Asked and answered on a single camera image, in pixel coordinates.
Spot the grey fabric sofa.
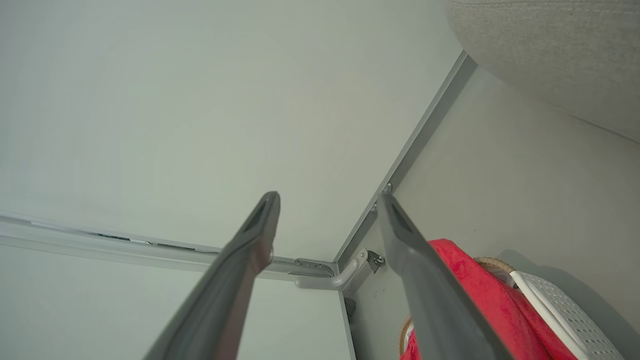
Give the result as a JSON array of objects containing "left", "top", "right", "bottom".
[{"left": 445, "top": 0, "right": 640, "bottom": 143}]

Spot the red and white garment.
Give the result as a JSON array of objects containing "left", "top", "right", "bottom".
[{"left": 400, "top": 238, "right": 578, "bottom": 360}]

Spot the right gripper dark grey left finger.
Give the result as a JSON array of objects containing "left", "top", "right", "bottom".
[{"left": 142, "top": 191, "right": 281, "bottom": 360}]

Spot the grey partition foot with caster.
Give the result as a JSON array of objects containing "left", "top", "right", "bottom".
[{"left": 295, "top": 248, "right": 373, "bottom": 292}]

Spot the long grey metal panel rail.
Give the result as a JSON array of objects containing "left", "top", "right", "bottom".
[{"left": 334, "top": 50, "right": 478, "bottom": 271}]

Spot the white laundry basket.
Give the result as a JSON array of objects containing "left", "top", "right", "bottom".
[{"left": 398, "top": 256, "right": 626, "bottom": 360}]

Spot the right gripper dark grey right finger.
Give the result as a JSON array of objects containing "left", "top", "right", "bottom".
[{"left": 377, "top": 193, "right": 514, "bottom": 360}]

